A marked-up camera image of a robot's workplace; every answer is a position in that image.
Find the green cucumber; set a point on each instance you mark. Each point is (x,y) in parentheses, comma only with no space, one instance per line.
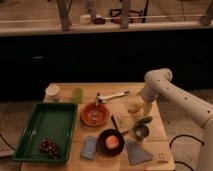
(142,121)

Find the orange bowl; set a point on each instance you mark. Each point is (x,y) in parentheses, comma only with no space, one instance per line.
(102,115)

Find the dark red grapes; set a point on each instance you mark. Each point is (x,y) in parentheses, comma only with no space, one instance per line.
(49,147)

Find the blue sponge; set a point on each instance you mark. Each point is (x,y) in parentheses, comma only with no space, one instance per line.
(89,148)

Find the yellow banana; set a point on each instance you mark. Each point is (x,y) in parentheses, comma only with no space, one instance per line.
(133,108)

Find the dark round bowl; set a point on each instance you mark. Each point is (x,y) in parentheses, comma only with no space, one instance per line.
(101,146)

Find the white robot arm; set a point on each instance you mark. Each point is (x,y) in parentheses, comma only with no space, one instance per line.
(201,112)

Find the green plastic tray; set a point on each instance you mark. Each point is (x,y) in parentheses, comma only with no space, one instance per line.
(50,121)

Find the grey blue cloth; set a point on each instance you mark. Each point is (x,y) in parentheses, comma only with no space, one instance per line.
(136,154)

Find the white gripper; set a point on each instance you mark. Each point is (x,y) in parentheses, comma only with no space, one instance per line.
(148,95)

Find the metal spoon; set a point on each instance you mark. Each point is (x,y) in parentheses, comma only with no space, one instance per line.
(97,99)

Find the green plastic cup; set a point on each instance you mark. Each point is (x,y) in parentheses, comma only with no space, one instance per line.
(77,95)

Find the wooden brush with black handle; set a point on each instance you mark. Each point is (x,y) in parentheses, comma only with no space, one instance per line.
(119,125)

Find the white round container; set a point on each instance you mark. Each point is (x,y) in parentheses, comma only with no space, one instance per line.
(53,92)

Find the orange fruit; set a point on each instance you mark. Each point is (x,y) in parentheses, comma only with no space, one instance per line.
(112,142)

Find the white handled kitchen tool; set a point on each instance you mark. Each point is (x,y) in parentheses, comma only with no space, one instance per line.
(105,98)

